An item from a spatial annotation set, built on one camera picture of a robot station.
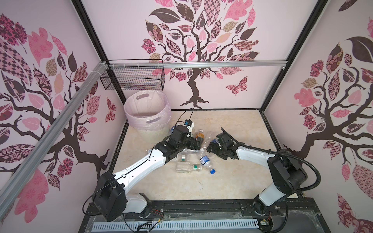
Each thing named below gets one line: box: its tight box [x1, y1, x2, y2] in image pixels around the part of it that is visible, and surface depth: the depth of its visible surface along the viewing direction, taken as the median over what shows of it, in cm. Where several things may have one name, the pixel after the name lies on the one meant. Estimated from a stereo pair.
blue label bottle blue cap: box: [199, 152, 217, 175], surface depth 89 cm
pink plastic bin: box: [123, 89, 172, 132], surface depth 89 cm
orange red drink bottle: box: [195, 129, 205, 139], surface depth 102 cm
